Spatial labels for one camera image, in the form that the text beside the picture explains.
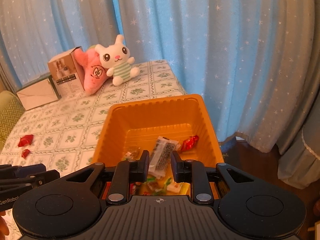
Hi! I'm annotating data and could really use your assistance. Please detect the yellow candy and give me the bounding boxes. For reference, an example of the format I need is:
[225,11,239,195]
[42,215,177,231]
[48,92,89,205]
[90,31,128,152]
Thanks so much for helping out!
[167,182,183,194]

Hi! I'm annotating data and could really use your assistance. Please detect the small red foil candy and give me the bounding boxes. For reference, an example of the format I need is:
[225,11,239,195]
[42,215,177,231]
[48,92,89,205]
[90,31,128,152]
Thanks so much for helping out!
[180,135,199,152]

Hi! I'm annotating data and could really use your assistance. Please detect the red caramel candy wrapper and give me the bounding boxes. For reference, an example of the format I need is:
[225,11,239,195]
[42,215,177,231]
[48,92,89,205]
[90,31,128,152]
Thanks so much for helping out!
[21,149,30,159]

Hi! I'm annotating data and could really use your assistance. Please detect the clear black seaweed packet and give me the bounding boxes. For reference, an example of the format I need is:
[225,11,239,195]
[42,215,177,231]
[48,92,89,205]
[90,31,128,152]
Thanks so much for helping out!
[148,137,180,179]

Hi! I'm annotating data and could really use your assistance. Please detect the red snack pack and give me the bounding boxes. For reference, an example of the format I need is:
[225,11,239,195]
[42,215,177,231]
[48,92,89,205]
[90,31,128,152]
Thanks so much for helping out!
[17,134,34,147]

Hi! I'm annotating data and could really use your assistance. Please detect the green-end brown candy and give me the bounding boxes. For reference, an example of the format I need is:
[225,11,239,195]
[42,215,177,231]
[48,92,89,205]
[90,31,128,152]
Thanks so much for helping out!
[122,149,139,161]

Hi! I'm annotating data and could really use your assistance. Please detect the person's left hand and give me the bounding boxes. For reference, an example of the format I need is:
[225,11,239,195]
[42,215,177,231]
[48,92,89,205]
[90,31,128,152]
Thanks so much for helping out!
[0,211,9,239]

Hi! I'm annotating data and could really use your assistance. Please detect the orange plastic tray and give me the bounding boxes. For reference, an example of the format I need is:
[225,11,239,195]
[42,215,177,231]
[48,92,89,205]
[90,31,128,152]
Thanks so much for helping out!
[93,94,223,167]

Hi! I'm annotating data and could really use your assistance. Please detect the green floral tablecloth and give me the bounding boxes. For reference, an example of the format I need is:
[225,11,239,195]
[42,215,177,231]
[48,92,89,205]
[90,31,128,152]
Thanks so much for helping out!
[1,60,186,176]

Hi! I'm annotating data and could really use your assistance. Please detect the green zigzag cushion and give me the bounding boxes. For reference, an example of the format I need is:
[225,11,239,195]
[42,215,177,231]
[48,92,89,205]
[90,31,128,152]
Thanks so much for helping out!
[1,99,25,150]

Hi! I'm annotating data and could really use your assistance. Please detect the long white cardboard box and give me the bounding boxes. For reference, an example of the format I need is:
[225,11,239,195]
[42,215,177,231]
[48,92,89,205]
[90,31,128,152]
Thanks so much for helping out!
[16,73,61,111]

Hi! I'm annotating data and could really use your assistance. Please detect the pink star plush toy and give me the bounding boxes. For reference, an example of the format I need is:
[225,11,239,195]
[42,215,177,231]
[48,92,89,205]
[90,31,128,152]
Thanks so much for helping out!
[74,48,108,96]

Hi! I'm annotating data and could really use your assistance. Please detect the grey lace-trim curtain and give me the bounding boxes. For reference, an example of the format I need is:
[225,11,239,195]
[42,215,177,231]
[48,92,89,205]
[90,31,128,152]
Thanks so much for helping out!
[277,0,319,189]

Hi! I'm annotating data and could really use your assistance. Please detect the white bunny plush toy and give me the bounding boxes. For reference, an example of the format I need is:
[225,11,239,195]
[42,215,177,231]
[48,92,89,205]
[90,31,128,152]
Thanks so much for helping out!
[94,34,140,86]

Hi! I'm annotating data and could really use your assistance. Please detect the tall printed product box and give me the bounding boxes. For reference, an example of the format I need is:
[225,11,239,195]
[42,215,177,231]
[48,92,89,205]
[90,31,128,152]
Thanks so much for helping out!
[47,47,84,97]

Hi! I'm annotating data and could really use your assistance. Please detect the blue star curtain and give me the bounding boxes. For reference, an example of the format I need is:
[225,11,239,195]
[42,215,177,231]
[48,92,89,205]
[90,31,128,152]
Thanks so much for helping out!
[1,0,319,153]

